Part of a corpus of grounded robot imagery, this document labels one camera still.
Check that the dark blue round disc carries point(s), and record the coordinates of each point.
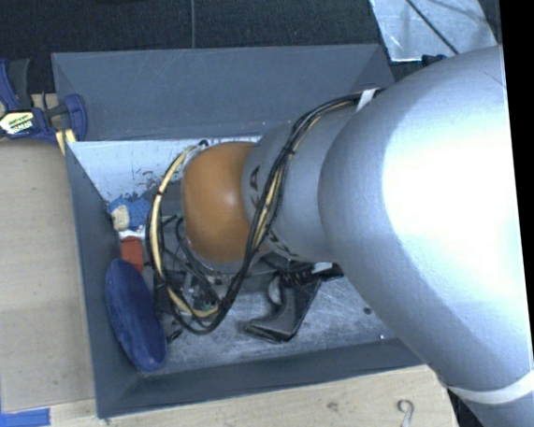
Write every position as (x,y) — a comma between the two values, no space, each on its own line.
(133,314)

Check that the red-brown flat block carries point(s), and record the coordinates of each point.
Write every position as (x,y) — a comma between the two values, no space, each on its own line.
(133,254)

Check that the blue and cream toy figure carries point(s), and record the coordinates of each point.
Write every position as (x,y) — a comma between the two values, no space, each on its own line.
(130,212)

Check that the pale wood flat board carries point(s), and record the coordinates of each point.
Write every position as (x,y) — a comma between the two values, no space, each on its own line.
(33,277)

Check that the grey metal bin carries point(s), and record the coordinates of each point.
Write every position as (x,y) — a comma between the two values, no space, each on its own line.
(217,86)

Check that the black cylinder on white bracket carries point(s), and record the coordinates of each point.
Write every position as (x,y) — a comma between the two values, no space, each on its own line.
(301,275)

